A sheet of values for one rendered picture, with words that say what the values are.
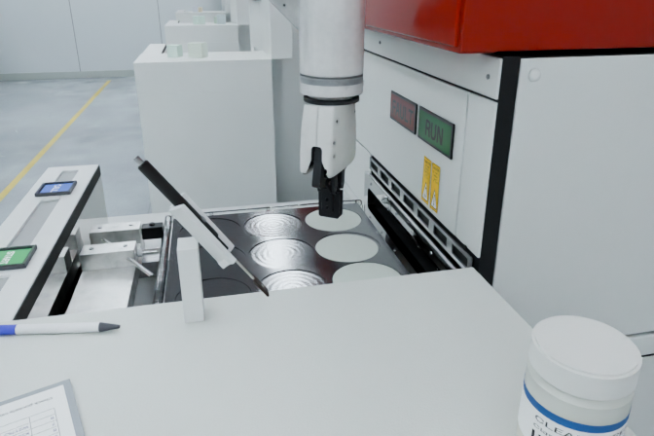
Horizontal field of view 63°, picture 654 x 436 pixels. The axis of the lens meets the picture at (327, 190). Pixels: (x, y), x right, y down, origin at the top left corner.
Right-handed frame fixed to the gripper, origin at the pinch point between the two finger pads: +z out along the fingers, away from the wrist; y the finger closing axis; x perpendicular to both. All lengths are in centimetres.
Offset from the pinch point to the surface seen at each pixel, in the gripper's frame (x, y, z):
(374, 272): 6.9, -0.1, 9.9
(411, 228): 9.7, -9.8, 6.5
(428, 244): 13.8, -4.1, 5.9
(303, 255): -4.9, -0.8, 10.0
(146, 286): -30.9, 5.8, 17.9
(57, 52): -641, -521, 63
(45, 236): -36.2, 18.4, 4.0
